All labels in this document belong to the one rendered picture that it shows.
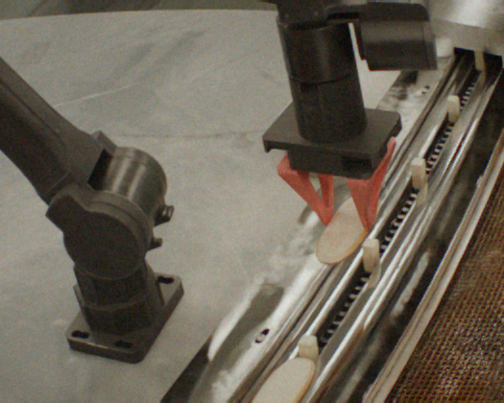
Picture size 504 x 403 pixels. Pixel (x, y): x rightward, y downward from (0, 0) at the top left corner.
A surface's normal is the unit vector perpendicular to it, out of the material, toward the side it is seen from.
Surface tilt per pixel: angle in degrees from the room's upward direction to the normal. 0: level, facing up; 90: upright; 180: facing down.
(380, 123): 2
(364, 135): 2
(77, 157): 54
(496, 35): 90
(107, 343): 0
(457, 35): 90
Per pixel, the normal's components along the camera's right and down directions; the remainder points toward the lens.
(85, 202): 0.71, -0.50
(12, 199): -0.14, -0.81
